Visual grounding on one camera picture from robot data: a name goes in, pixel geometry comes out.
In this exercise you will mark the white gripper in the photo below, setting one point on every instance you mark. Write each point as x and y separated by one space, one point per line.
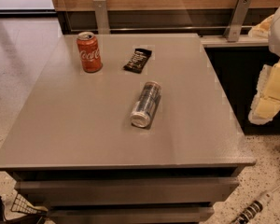
265 105

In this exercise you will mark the silver redbull can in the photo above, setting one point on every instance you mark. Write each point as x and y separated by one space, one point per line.
144 108

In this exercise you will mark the red coca-cola can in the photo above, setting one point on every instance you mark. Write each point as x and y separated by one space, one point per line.
89 52

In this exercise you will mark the black snack bar wrapper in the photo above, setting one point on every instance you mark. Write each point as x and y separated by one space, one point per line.
138 60

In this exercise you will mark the grey drawer cabinet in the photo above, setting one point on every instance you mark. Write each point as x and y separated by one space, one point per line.
74 150

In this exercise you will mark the left metal bracket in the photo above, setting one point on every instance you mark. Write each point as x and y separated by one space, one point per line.
101 16

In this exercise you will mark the black wire basket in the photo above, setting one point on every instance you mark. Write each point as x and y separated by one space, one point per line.
22 206

